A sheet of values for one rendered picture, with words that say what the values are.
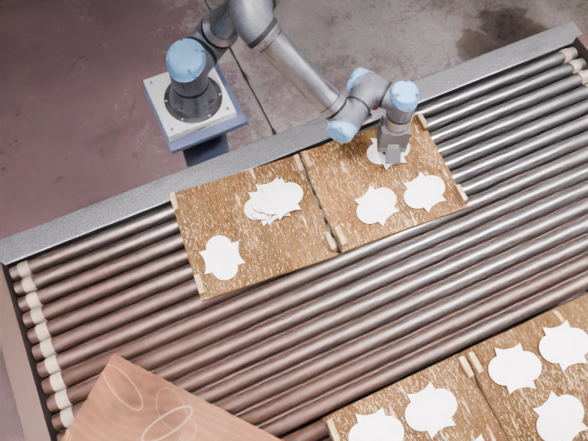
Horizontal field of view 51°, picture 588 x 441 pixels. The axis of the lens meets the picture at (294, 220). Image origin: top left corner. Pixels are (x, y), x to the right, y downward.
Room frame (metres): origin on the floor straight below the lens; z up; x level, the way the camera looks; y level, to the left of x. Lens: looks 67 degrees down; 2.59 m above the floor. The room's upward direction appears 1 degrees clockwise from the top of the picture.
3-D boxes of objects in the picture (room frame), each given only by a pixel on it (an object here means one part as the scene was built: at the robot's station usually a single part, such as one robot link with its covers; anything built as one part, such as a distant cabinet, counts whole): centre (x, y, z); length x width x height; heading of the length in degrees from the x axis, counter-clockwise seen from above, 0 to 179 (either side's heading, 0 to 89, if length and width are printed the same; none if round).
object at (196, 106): (1.16, 0.34, 0.96); 0.15 x 0.15 x 0.10
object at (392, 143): (0.93, -0.28, 1.05); 0.12 x 0.09 x 0.16; 1
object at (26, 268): (0.96, -0.07, 0.90); 1.95 x 0.05 x 0.05; 116
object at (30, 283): (0.92, -0.09, 0.90); 1.95 x 0.05 x 0.05; 116
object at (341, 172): (0.86, -0.27, 0.93); 0.41 x 0.35 x 0.02; 112
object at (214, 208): (0.70, 0.12, 0.93); 0.41 x 0.35 x 0.02; 111
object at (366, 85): (0.99, -0.19, 1.20); 0.11 x 0.11 x 0.08; 61
